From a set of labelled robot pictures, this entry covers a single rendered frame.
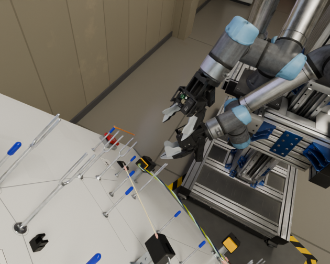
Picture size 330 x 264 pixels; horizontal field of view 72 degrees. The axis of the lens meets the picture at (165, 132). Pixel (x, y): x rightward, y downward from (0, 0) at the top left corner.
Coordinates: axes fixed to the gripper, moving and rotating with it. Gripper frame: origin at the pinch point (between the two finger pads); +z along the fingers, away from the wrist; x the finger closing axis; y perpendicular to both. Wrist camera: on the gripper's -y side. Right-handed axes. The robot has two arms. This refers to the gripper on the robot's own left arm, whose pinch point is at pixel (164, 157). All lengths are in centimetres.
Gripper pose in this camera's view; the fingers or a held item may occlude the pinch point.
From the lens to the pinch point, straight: 90.0
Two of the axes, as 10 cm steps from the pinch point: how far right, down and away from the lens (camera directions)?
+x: 0.7, 4.9, -8.7
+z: -8.8, 4.4, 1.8
